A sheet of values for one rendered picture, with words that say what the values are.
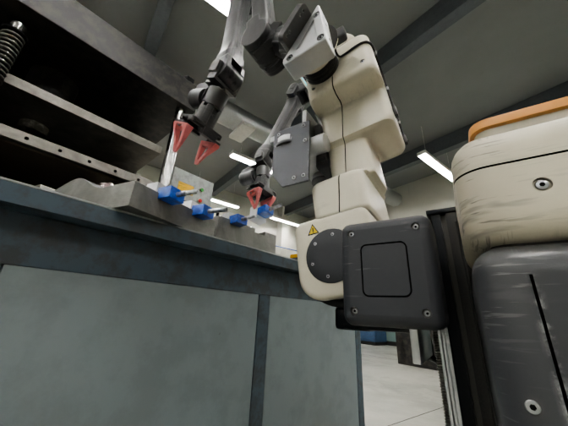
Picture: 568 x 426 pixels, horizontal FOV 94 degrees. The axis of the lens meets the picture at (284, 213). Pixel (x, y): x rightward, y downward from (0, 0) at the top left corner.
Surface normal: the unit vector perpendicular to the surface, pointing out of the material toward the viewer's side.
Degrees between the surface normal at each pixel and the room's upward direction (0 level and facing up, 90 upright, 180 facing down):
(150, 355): 90
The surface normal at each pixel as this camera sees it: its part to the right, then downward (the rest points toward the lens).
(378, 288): -0.55, -0.33
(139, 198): 0.91, -0.11
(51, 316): 0.75, -0.20
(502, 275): -0.76, -0.26
